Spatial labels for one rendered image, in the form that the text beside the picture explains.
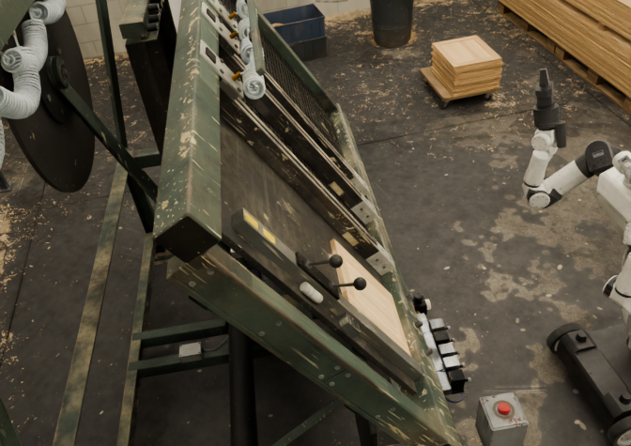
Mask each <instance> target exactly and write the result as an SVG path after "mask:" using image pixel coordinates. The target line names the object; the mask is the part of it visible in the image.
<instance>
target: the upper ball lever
mask: <svg viewBox="0 0 631 446"><path fill-rule="evenodd" d="M326 264H330V265H331V267H333V268H335V269H338V268H340V267H341V266H342V265H343V258H342V256H341V255H339V254H334V255H332V256H331V257H330V260H327V261H318V262H309V261H308V260H307V259H304V265H305V266H306V267H307V268H308V269H311V268H312V266H317V265H326Z"/></svg>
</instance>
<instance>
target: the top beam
mask: <svg viewBox="0 0 631 446"><path fill-rule="evenodd" d="M202 2H204V3H205V4H206V5H207V6H208V7H209V9H210V10H211V11H212V12H213V13H214V14H215V15H216V17H217V18H218V12H217V10H216V9H215V8H214V7H213V6H212V5H211V4H210V3H209V1H208V0H181V6H180V13H179V21H178V29H177V44H176V51H175V59H174V66H173V74H172V82H171V89H170V97H169V104H168V112H167V120H166V128H165V135H164V143H163V151H162V165H161V172H160V180H159V188H158V196H157V204H156V211H155V219H154V226H153V234H152V238H153V239H154V240H156V242H158V243H159V244H160V245H161V246H162V247H164V248H165V249H166V250H168V251H169V252H170V253H172V254H173V255H175V256H176V257H177V258H179V259H180V260H181V261H183V262H184V263H189V262H191V261H192V260H194V259H195V258H196V257H197V256H199V255H200V254H202V253H204V252H205V251H206V250H208V249H209V248H211V247H212V246H214V245H215V244H217V243H218V242H219V241H221V240H222V210H221V149H220V88H219V74H218V73H217V72H216V71H215V70H214V69H213V68H212V67H211V66H210V65H209V64H208V62H207V61H206V60H205V59H204V58H203V57H202V56H201V55H200V40H203V41H204V42H205V43H206V44H207V46H208V47H209V48H210V49H211V50H212V51H213V52H214V53H215V54H216V55H217V56H218V57H219V32H218V31H217V30H216V29H215V28H214V27H213V26H212V24H211V23H210V22H209V21H208V20H207V19H206V18H205V16H204V15H203V14H202V13H201V12H202Z"/></svg>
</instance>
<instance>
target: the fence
mask: <svg viewBox="0 0 631 446"><path fill-rule="evenodd" d="M246 213H247V214H249V215H250V216H251V217H252V218H253V219H254V220H255V221H256V222H258V229H257V228H256V227H254V226H253V225H252V224H251V223H250V222H248V221H247V220H246ZM232 228H234V229H235V230H236V231H237V232H238V233H239V234H241V235H242V236H243V237H244V238H246V239H247V240H248V241H249V242H250V243H252V244H253V246H254V247H255V248H256V249H258V250H259V251H260V252H261V253H262V254H264V255H265V256H266V257H267V258H269V259H270V260H271V261H272V262H273V263H274V264H276V265H277V266H278V267H279V268H280V269H282V270H283V271H284V272H285V273H287V274H288V275H289V276H290V277H291V278H292V279H294V280H295V281H296V282H297V283H298V284H300V285H301V284H302V283H303V282H307V283H308V284H309V285H310V286H312V287H313V288H314V289H315V290H316V291H317V292H319V293H320V294H321V295H322V296H323V301H321V303H322V304H324V305H325V306H326V307H327V308H328V309H330V310H331V311H332V312H333V313H334V314H336V315H337V316H340V315H343V314H345V313H347V314H348V315H350V316H351V317H352V318H353V319H354V320H355V321H357V322H358V323H359V327H360V331H361V333H360V336H361V337H362V338H363V339H365V340H366V341H367V342H368V343H369V344H370V345H372V346H373V347H374V348H375V349H377V350H378V351H379V352H380V353H381V354H383V355H384V356H385V357H386V358H387V359H388V360H390V361H391V362H392V363H393V364H395V365H396V366H397V367H398V368H399V369H401V370H402V371H403V372H404V373H405V374H406V375H408V376H409V377H410V378H411V379H413V380H416V379H418V378H420V377H423V371H422V368H421V366H420V364H419V363H418V362H417V361H415V360H414V359H413V358H412V357H411V356H410V355H409V354H408V353H407V352H406V351H405V350H404V349H403V348H402V347H400V346H399V345H398V344H397V343H396V342H395V341H394V340H392V339H391V338H390V337H389V336H388V335H387V334H386V333H385V332H383V331H382V330H381V329H380V328H379V327H378V326H377V325H375V324H374V323H373V322H372V321H371V320H370V319H369V318H368V317H366V316H365V315H364V314H363V313H362V312H361V311H359V310H358V309H357V308H356V307H355V306H354V305H353V304H352V303H350V302H349V301H348V300H347V299H346V298H345V297H344V296H342V295H341V294H340V293H339V297H340V299H339V300H337V299H335V298H334V297H333V296H332V295H331V294H330V293H329V292H327V291H326V290H325V289H324V288H323V287H322V286H321V285H319V284H318V283H317V282H316V281H315V280H313V279H312V278H311V277H310V276H309V275H308V274H307V273H305V272H304V271H303V270H302V269H301V268H300V267H298V266H297V262H296V256H295V253H294V252H292V251H291V250H290V249H289V248H288V247H287V246H286V245H285V244H283V243H282V242H281V241H280V240H279V239H278V238H277V237H275V236H274V235H273V234H272V233H271V232H270V231H269V230H268V229H267V228H266V227H265V226H264V225H263V224H262V223H261V222H259V221H258V220H257V219H256V218H255V217H254V216H253V215H251V214H250V213H249V212H248V211H247V210H246V209H245V208H242V209H240V210H239V211H237V212H236V213H235V214H233V215H232ZM263 228H265V229H266V230H267V231H268V232H269V233H270V234H271V235H272V236H274V238H275V244H274V243H273V242H272V241H271V240H269V239H268V238H267V237H266V236H265V235H264V232H263Z"/></svg>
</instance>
